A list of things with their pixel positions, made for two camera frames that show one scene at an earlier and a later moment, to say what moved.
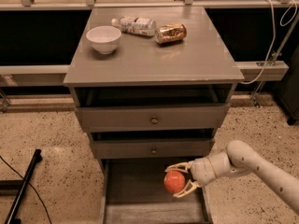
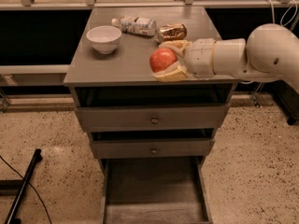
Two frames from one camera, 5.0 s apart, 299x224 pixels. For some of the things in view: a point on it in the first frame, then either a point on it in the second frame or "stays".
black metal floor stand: [22, 183] stays
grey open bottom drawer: [134, 192] stays
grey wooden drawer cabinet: [152, 85] stays
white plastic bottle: [135, 25] stays
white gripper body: [202, 171] -> [199, 58]
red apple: [174, 181] -> [162, 58]
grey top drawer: [152, 119] stays
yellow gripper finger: [184, 192] -> [177, 72]
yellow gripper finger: [176, 166] -> [179, 47]
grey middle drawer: [151, 147] stays
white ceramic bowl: [105, 39] stays
